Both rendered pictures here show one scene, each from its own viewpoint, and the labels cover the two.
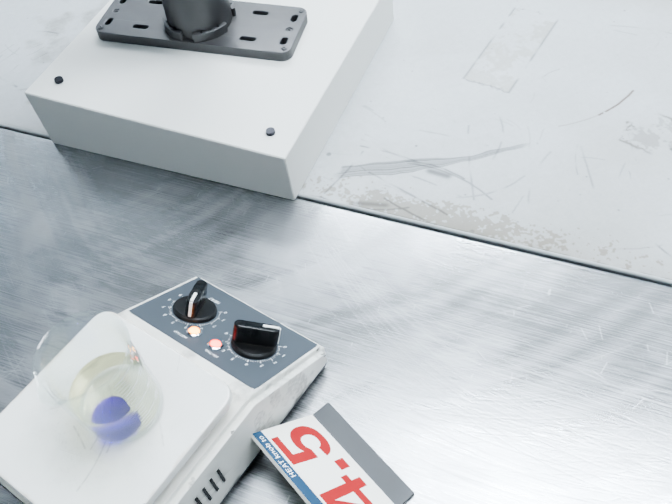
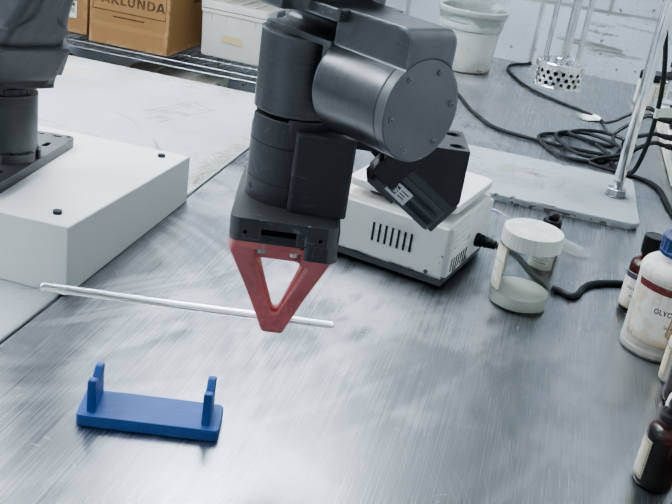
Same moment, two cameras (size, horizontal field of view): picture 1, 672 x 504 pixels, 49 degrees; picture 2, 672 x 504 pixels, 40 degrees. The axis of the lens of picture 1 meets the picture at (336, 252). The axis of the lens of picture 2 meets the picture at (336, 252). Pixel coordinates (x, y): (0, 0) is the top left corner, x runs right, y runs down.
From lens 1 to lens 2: 1.17 m
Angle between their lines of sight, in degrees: 82
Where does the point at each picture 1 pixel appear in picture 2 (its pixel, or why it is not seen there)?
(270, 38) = (51, 138)
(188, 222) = (200, 235)
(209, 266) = not seen: hidden behind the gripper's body
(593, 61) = (80, 114)
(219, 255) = not seen: hidden behind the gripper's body
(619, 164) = (180, 125)
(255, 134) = (161, 160)
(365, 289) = not seen: hidden behind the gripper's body
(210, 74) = (78, 166)
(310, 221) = (208, 198)
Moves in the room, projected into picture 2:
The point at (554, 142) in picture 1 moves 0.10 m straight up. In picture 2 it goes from (155, 134) to (159, 61)
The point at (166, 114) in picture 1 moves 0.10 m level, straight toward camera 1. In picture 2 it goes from (127, 180) to (220, 175)
